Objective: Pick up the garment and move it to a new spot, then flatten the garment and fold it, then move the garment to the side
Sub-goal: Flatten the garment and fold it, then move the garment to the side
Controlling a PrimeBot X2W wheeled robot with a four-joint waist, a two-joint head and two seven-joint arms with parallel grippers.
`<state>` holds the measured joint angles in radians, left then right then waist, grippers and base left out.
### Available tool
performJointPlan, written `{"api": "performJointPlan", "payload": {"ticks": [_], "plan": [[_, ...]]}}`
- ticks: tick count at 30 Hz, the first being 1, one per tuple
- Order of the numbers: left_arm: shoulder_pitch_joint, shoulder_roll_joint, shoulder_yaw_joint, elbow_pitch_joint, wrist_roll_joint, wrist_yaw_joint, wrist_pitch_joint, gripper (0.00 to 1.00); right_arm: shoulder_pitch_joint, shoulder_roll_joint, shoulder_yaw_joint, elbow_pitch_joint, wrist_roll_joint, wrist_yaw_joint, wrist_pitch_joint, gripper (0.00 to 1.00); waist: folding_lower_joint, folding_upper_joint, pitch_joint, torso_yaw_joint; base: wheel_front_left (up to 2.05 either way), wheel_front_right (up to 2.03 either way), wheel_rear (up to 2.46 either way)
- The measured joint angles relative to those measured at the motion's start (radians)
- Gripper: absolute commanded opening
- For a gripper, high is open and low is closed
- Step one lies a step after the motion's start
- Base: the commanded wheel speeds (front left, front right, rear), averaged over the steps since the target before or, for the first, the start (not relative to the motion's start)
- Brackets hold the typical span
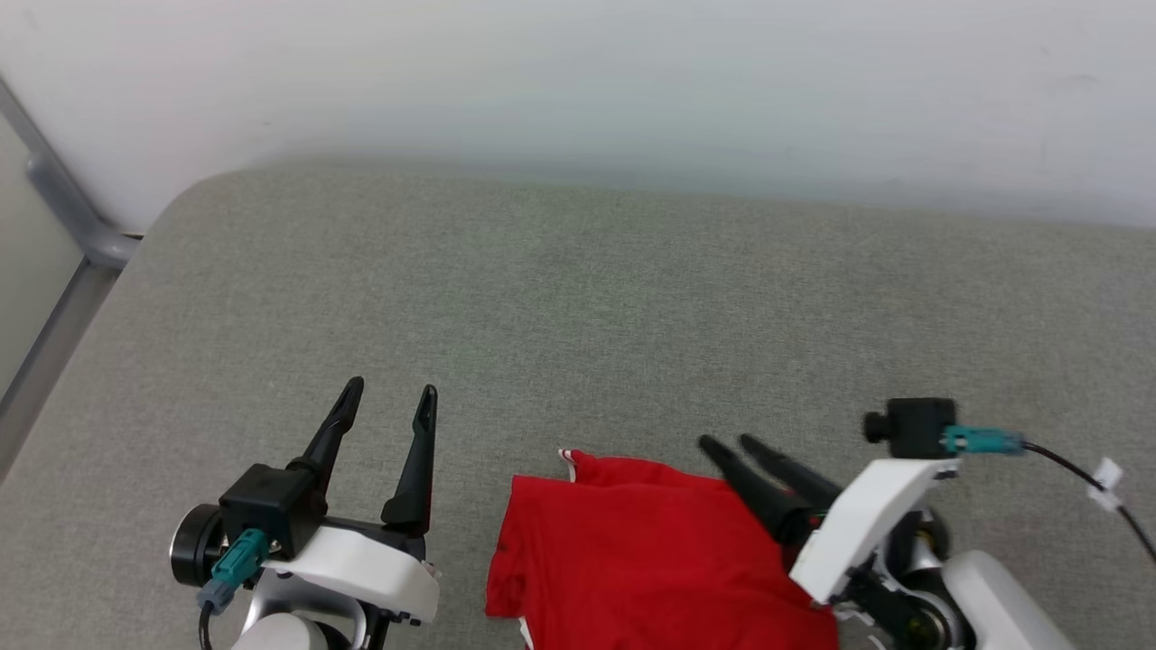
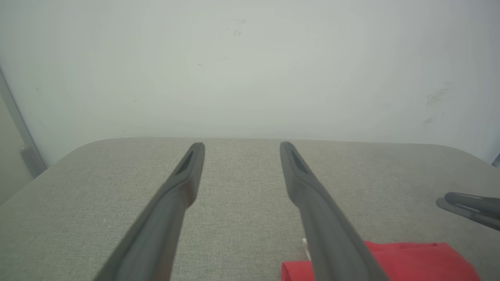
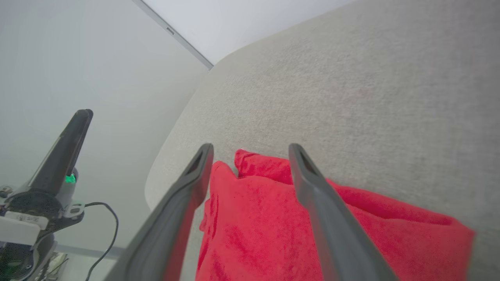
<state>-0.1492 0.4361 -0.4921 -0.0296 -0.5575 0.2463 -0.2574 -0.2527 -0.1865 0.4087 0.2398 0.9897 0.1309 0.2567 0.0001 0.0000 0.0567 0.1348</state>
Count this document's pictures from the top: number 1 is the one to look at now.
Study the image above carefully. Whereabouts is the black cable with white tag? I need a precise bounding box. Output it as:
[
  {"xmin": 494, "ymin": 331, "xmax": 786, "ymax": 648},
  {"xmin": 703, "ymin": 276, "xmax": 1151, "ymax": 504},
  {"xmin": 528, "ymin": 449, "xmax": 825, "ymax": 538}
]
[{"xmin": 1021, "ymin": 440, "xmax": 1156, "ymax": 565}]

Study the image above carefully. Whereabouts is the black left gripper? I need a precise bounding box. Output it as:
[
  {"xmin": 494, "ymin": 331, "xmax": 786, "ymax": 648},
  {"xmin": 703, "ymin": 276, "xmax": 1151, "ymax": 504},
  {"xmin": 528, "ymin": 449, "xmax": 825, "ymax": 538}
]
[{"xmin": 170, "ymin": 376, "xmax": 439, "ymax": 650}]

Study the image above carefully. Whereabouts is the teal cable connector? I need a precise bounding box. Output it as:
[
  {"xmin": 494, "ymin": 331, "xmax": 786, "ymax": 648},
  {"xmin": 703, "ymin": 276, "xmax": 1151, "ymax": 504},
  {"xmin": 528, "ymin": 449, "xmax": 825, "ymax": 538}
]
[
  {"xmin": 941, "ymin": 424, "xmax": 1026, "ymax": 457},
  {"xmin": 197, "ymin": 528, "xmax": 270, "ymax": 615}
]

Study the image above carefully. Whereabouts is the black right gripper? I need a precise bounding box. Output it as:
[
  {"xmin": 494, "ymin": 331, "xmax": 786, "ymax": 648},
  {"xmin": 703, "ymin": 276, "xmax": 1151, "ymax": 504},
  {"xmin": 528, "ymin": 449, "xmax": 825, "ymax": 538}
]
[{"xmin": 697, "ymin": 433, "xmax": 976, "ymax": 650}]

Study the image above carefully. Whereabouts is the grey metal frame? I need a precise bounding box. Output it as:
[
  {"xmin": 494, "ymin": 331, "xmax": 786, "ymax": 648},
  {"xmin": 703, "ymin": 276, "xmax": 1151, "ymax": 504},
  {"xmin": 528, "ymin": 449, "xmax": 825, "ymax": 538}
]
[{"xmin": 0, "ymin": 77, "xmax": 144, "ymax": 479}]

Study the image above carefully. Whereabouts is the red white basketball jersey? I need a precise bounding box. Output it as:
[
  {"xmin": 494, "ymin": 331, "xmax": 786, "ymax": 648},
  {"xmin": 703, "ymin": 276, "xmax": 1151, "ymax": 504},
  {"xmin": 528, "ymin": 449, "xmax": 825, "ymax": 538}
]
[{"xmin": 485, "ymin": 449, "xmax": 841, "ymax": 650}]

